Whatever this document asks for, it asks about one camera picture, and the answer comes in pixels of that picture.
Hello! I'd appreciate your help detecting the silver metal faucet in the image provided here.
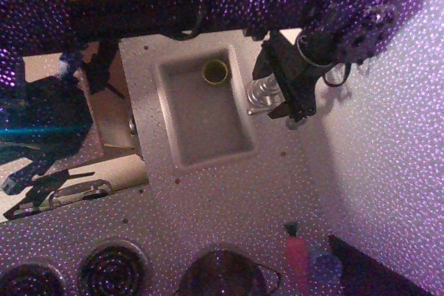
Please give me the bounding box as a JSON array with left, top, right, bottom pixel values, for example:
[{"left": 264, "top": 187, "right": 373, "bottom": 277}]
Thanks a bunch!
[{"left": 246, "top": 75, "right": 284, "bottom": 116}]

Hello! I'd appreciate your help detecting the dark round pot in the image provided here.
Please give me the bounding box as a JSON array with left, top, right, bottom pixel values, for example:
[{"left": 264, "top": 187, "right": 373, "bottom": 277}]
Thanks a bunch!
[{"left": 174, "top": 246, "right": 283, "bottom": 296}]

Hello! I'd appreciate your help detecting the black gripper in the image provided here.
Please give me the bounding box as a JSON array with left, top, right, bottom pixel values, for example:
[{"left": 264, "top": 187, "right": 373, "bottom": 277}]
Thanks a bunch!
[{"left": 252, "top": 31, "right": 350, "bottom": 123}]

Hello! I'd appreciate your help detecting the left black stove burner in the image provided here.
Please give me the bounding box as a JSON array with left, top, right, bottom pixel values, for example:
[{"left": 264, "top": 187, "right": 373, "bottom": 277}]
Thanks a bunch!
[{"left": 1, "top": 259, "right": 66, "bottom": 295}]

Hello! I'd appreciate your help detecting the pink bottle with dark cap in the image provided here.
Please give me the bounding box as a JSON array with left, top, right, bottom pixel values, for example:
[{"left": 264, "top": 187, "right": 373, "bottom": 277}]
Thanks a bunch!
[{"left": 284, "top": 222, "right": 309, "bottom": 295}]

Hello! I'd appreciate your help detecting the black stove burner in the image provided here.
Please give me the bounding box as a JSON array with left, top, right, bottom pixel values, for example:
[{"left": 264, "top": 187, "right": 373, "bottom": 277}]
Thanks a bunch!
[
  {"left": 76, "top": 239, "right": 153, "bottom": 295},
  {"left": 1, "top": 259, "right": 66, "bottom": 295}
]

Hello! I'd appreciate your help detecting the black cable loop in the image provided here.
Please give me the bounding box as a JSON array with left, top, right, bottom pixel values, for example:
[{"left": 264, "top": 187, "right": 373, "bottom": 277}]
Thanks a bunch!
[{"left": 322, "top": 62, "right": 352, "bottom": 88}]

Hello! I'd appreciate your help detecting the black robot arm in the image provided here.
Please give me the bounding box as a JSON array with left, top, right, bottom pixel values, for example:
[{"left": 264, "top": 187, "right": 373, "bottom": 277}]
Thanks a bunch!
[{"left": 1, "top": 0, "right": 401, "bottom": 128}]

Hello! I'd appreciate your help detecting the grey recessed sink basin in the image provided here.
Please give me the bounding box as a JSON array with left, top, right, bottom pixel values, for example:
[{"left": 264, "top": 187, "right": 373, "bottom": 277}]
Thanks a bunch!
[{"left": 154, "top": 46, "right": 256, "bottom": 171}]

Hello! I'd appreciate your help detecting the yellow green cup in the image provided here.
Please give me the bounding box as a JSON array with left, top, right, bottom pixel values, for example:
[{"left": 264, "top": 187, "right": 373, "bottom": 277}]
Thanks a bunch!
[{"left": 203, "top": 59, "right": 229, "bottom": 86}]

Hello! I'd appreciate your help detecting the blue purple bottle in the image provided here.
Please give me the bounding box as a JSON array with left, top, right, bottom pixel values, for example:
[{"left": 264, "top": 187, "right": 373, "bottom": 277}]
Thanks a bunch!
[{"left": 309, "top": 244, "right": 343, "bottom": 295}]

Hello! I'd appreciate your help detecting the right black stove burner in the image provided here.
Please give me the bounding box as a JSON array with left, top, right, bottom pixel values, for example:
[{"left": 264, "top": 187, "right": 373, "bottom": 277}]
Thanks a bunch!
[{"left": 76, "top": 239, "right": 153, "bottom": 295}]

